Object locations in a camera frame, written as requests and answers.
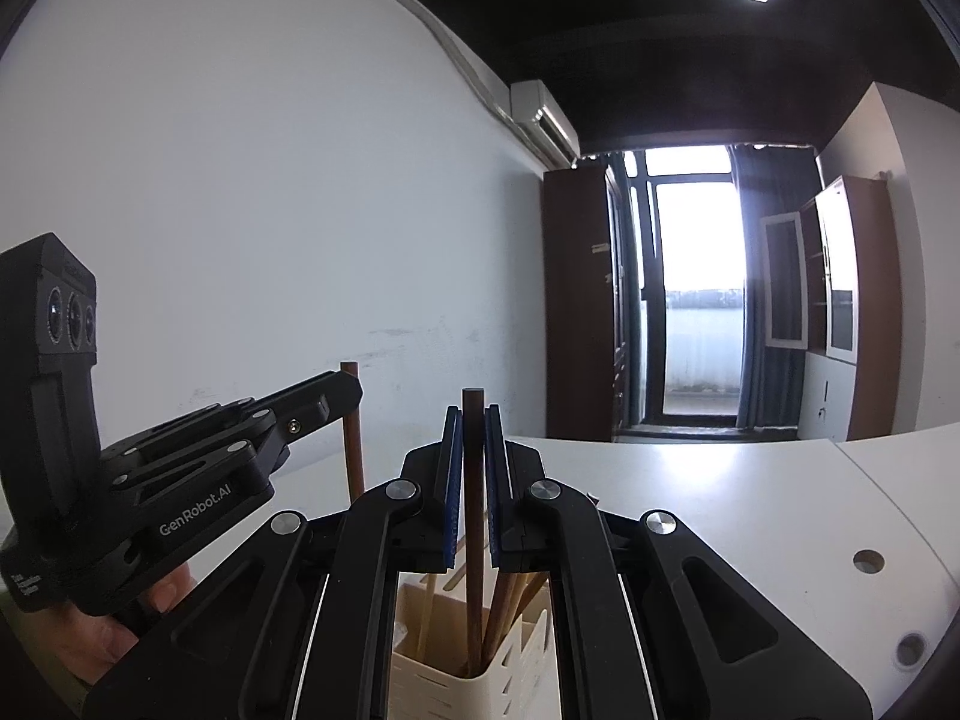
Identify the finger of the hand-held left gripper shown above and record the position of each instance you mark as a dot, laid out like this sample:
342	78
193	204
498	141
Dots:
285	390
315	409

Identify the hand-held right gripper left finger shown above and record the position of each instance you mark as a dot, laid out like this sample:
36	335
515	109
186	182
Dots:
450	495

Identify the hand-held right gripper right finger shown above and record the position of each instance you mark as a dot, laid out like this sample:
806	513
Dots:
495	495

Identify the dark brown chopstick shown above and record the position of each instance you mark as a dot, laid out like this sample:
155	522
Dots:
472	465
499	607

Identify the reddish brown chopstick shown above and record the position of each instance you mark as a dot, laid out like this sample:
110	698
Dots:
353	457

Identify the light wooden chopstick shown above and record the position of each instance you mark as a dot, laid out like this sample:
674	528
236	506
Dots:
454	562
427	615

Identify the cream utensil holder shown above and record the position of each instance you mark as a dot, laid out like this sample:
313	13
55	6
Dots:
450	699

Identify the person's left hand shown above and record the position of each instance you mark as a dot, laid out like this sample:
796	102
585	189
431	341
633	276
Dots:
105	641

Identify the brown wooden wardrobe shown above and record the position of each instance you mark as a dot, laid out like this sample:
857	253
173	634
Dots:
581	300

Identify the glass balcony door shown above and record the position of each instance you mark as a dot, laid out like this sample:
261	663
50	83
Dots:
694	292

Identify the white air conditioner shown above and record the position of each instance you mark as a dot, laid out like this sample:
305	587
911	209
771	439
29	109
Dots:
546	124

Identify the brown and white cabinet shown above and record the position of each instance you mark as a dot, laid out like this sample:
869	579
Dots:
847	300

